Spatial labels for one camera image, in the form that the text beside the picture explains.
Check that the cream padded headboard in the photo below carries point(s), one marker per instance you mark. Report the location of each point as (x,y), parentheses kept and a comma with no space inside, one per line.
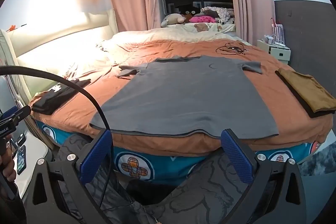
(52,40)

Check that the pink cloth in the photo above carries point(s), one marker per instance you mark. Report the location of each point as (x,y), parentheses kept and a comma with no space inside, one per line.
(202,19)

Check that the floral cloth pile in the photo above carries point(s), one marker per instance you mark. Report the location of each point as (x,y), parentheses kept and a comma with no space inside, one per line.
(223,12)

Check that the grey fluffy rug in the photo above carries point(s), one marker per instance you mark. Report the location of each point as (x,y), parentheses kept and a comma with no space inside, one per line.
(320,158)

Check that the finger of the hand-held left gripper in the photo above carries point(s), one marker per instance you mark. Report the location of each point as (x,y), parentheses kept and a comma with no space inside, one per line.
(23,113)

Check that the white side table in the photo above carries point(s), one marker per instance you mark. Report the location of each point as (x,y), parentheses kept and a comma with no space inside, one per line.
(34,150)

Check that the white power strip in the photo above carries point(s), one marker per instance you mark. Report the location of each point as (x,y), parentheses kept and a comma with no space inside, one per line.
(281,45)

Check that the beige plush toy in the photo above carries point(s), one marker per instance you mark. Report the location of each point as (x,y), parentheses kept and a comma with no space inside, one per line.
(173,19)

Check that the white nightstand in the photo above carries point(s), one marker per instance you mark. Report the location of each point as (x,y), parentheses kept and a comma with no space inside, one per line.
(278,54)

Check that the cream duvet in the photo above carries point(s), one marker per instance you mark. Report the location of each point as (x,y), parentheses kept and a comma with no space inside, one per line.
(157,33)

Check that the plain black folded garment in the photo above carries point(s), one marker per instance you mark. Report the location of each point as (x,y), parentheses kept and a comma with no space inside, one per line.
(295,95)

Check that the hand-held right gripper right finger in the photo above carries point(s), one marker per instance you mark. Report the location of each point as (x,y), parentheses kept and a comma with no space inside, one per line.
(235,155)

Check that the person's grey patterned trousers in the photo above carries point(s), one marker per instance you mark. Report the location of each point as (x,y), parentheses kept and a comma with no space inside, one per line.
(199,195)

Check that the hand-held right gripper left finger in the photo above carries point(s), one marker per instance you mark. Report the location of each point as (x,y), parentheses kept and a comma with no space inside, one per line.
(95,155)

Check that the cream bear-print sheet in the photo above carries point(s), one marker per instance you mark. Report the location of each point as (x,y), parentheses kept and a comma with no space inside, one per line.
(202,27)

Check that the teal printed bedsheet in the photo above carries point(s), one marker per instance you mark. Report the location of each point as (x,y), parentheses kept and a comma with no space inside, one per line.
(168,169)

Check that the smartphone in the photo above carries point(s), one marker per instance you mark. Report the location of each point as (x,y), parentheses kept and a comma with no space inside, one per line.
(21,161)

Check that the grey t-shirt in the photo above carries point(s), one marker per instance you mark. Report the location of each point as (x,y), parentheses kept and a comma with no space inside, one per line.
(183,95)

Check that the brown folded garment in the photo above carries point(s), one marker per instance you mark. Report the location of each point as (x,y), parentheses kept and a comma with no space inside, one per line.
(307,90)

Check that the pink striped bag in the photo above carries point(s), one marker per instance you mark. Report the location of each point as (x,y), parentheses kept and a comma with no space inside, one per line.
(278,31)

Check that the orange-brown blanket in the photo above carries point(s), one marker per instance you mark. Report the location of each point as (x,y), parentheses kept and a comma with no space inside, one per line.
(283,108)

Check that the person's left hand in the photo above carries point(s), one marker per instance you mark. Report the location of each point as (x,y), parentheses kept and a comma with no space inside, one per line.
(10,170)

